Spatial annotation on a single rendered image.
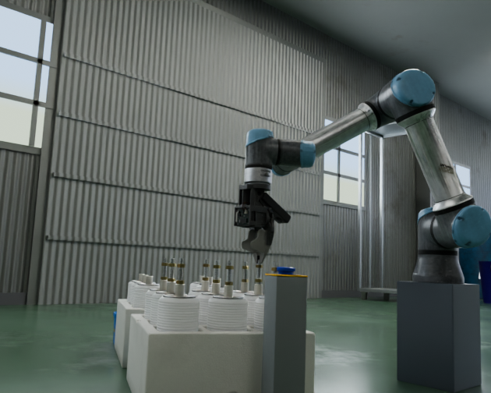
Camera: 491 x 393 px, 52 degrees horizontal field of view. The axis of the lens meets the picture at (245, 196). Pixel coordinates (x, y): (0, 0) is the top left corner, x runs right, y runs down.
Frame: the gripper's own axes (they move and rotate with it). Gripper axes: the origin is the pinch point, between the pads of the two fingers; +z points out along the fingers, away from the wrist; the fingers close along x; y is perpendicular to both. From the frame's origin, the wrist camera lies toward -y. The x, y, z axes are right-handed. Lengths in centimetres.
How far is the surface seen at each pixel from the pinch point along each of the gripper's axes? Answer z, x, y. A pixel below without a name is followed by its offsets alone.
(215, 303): 10.9, 8.7, 20.1
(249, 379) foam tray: 26.9, 15.7, 15.0
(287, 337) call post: 15.9, 29.2, 15.8
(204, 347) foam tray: 19.8, 12.3, 24.9
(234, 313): 12.8, 11.9, 16.8
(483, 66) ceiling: -271, -219, -544
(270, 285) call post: 5.8, 25.3, 17.5
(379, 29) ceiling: -272, -242, -357
